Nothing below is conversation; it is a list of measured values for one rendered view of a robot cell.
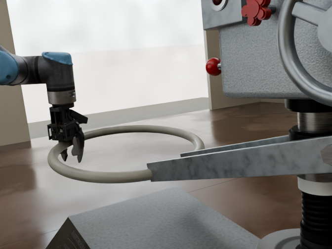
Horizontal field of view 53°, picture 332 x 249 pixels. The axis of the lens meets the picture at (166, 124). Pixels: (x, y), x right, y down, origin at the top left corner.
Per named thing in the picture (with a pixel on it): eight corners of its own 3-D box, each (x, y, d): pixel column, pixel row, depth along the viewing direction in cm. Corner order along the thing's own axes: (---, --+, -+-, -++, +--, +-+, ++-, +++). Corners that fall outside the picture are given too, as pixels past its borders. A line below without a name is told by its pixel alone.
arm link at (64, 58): (43, 51, 110) (74, 50, 111) (48, 88, 113) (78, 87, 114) (35, 52, 101) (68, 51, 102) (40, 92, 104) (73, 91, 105)
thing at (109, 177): (238, 155, 101) (238, 145, 100) (85, 205, 74) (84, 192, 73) (150, 124, 140) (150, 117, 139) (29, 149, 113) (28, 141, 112)
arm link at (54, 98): (57, 87, 115) (82, 87, 112) (59, 101, 116) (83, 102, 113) (40, 91, 106) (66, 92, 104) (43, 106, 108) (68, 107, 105)
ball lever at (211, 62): (247, 73, 54) (246, 53, 53) (233, 75, 52) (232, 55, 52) (215, 75, 60) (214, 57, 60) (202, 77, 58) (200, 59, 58)
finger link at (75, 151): (71, 167, 112) (62, 142, 110) (80, 161, 117) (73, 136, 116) (79, 166, 111) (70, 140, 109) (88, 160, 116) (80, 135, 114)
